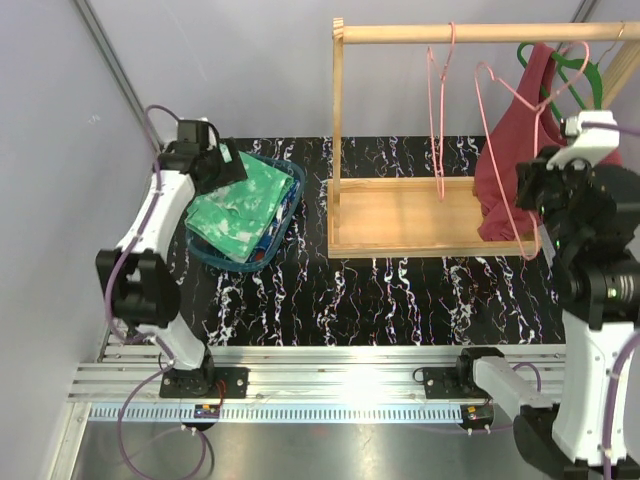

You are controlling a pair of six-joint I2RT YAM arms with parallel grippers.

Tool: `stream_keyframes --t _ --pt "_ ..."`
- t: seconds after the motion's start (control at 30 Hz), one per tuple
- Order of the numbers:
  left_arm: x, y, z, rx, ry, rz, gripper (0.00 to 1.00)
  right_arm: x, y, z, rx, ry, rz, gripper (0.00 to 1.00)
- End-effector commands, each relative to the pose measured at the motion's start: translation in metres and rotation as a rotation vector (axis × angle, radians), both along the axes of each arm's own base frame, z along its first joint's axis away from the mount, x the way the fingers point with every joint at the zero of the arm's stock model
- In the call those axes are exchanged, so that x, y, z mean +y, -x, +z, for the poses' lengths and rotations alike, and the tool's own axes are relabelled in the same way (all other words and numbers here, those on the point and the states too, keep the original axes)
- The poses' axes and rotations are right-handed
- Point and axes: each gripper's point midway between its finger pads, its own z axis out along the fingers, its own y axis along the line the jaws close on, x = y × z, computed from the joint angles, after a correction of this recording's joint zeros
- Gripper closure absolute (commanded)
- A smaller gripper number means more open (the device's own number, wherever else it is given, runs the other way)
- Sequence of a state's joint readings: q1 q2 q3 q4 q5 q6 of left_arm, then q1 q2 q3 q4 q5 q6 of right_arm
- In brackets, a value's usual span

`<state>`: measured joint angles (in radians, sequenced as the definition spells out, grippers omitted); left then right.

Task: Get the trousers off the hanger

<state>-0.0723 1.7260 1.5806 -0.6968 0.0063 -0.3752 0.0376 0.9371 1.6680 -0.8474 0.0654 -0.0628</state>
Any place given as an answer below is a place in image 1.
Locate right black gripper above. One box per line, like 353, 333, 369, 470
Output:
513, 145, 595, 253

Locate green white trousers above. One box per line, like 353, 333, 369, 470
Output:
185, 152, 294, 263

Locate blue patterned trousers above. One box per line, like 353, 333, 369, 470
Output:
249, 180, 300, 262

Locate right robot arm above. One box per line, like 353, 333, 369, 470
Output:
453, 147, 639, 479

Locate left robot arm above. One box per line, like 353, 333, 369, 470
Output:
95, 138, 248, 399

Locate green plastic hanger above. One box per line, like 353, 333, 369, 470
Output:
516, 42, 603, 110

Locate maroon tank top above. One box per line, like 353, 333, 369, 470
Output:
473, 42, 624, 243

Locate teal plastic basket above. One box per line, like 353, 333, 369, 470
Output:
184, 152, 306, 273

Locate wooden clothes rack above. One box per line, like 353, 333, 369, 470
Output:
327, 18, 639, 260

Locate black marble pattern mat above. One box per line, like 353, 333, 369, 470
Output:
168, 137, 564, 346

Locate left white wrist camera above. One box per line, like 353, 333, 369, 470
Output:
175, 119, 210, 154

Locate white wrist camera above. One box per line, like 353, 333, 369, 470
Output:
175, 119, 210, 154
546, 110, 620, 171

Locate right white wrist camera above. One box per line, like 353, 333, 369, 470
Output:
546, 110, 620, 171

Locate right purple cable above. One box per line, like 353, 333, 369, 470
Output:
579, 121, 640, 480

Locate purple cable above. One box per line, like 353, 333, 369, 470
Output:
103, 103, 216, 476
579, 121, 640, 480

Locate copper wire hanger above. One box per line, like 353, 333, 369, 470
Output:
596, 21, 626, 67

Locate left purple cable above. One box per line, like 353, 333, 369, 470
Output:
103, 103, 216, 476

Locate aluminium corner post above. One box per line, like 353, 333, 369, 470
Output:
69, 0, 177, 231

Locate aluminium mounting rail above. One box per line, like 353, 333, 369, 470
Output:
64, 343, 616, 425

